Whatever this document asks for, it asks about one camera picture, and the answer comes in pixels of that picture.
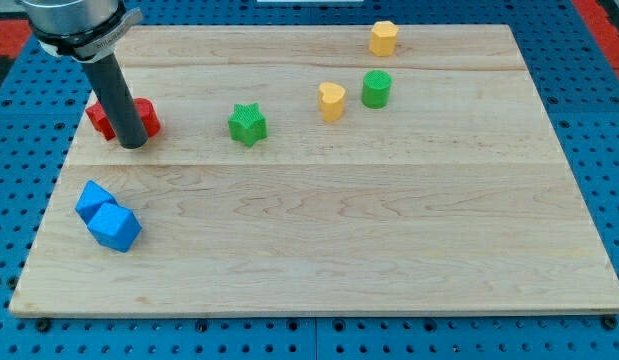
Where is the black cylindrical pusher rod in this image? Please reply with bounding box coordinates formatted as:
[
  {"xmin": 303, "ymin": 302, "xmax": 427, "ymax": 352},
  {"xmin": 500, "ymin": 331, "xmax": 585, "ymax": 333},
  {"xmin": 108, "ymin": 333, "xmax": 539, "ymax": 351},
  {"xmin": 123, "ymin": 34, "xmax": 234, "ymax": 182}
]
[{"xmin": 82, "ymin": 53, "xmax": 149, "ymax": 149}]

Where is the yellow heart block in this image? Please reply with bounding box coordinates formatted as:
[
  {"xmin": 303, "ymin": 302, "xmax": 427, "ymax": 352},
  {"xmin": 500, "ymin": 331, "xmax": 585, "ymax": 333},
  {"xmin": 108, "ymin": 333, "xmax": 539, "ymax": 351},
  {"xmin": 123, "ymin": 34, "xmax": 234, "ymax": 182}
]
[{"xmin": 318, "ymin": 82, "xmax": 347, "ymax": 122}]

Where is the red block left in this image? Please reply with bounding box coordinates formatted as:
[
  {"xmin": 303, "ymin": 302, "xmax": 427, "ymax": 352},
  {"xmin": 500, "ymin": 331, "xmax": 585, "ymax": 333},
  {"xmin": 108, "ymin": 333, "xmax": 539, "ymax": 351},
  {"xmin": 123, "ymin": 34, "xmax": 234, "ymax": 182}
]
[{"xmin": 85, "ymin": 101, "xmax": 116, "ymax": 141}]

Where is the red block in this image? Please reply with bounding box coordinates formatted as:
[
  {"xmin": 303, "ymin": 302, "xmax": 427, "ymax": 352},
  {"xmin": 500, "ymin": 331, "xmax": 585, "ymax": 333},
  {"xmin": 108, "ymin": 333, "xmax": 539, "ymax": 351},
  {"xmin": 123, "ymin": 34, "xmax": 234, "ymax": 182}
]
[
  {"xmin": 134, "ymin": 98, "xmax": 161, "ymax": 137},
  {"xmin": 85, "ymin": 101, "xmax": 116, "ymax": 141}
]

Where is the red block right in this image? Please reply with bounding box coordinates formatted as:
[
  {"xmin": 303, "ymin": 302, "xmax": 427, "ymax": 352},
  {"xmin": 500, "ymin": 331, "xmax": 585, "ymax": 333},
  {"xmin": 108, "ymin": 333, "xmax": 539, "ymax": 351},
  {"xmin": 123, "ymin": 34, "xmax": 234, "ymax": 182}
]
[{"xmin": 134, "ymin": 98, "xmax": 161, "ymax": 137}]

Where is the blue block rear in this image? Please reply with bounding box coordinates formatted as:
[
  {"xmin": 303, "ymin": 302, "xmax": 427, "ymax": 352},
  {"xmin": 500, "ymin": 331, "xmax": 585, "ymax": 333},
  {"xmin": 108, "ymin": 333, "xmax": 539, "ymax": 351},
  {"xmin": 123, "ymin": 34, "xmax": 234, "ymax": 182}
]
[{"xmin": 75, "ymin": 180, "xmax": 117, "ymax": 224}]

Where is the green star block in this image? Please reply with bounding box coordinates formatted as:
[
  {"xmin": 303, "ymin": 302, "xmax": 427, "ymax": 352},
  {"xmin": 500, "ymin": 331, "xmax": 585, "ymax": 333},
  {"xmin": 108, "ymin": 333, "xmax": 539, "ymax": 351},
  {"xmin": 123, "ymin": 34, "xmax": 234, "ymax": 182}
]
[{"xmin": 228, "ymin": 103, "xmax": 268, "ymax": 147}]

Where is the blue cube front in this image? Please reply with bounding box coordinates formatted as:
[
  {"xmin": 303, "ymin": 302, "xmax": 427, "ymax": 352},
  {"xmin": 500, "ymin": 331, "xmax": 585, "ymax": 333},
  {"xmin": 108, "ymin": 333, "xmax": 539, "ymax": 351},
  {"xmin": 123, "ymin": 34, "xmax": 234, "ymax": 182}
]
[{"xmin": 87, "ymin": 203, "xmax": 142, "ymax": 252}]

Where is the wooden board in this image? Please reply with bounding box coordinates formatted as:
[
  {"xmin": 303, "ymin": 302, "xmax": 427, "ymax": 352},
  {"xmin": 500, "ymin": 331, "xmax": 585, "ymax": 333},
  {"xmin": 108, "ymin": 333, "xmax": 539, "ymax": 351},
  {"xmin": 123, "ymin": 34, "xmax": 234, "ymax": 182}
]
[{"xmin": 10, "ymin": 25, "xmax": 619, "ymax": 318}]

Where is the green cylinder block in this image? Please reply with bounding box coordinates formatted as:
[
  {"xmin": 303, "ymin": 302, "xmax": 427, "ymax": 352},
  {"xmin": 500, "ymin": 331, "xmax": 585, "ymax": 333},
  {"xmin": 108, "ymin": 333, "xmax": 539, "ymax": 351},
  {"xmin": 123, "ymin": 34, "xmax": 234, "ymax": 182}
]
[{"xmin": 361, "ymin": 70, "xmax": 392, "ymax": 109}]

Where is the yellow hexagon block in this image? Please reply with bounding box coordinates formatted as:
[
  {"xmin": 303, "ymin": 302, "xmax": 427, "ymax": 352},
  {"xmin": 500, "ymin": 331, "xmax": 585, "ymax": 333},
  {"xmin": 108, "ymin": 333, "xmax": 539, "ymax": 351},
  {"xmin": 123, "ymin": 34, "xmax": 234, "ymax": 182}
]
[{"xmin": 368, "ymin": 21, "xmax": 399, "ymax": 57}]

